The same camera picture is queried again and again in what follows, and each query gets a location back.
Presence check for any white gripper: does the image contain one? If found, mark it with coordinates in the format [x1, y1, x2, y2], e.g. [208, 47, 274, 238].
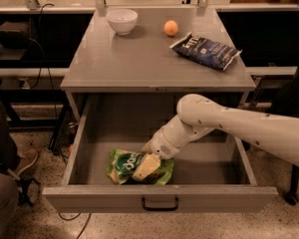
[133, 116, 212, 181]

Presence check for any green rice chip bag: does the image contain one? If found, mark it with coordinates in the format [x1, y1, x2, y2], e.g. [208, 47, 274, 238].
[107, 148, 174, 185]

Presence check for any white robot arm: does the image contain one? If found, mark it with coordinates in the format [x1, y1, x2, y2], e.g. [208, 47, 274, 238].
[142, 94, 299, 167]

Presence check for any grey open drawer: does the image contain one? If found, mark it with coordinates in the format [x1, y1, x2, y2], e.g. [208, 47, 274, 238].
[43, 94, 277, 213]

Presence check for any grey cabinet counter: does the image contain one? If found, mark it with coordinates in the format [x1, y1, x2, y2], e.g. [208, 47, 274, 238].
[60, 6, 257, 122]

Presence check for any blue chip bag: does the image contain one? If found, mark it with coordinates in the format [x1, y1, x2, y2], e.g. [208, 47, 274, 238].
[170, 33, 240, 71]

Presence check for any tan shoe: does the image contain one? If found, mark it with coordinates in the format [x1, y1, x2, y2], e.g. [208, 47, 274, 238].
[13, 148, 39, 175]

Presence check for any orange fruit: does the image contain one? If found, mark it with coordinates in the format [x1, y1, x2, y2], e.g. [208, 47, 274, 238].
[163, 20, 178, 37]

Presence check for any white ceramic bowl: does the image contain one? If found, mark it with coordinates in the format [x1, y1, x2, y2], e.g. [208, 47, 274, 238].
[106, 9, 138, 35]

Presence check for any black chair base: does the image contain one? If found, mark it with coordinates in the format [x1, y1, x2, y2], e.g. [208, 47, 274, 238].
[284, 165, 299, 206]

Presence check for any person's brown trouser leg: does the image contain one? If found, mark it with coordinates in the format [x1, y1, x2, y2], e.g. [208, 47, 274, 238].
[0, 103, 19, 239]

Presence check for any dark box on shelf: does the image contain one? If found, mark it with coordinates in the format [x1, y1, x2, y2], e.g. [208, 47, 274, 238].
[0, 22, 31, 49]

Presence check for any black drawer handle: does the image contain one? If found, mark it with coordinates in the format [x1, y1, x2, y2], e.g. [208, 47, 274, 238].
[141, 197, 179, 212]

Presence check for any black floor cable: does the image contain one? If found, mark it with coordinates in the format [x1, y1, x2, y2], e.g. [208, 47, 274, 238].
[58, 212, 92, 239]

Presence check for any black hanging cable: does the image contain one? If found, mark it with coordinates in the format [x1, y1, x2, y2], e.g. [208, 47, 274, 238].
[27, 3, 59, 118]

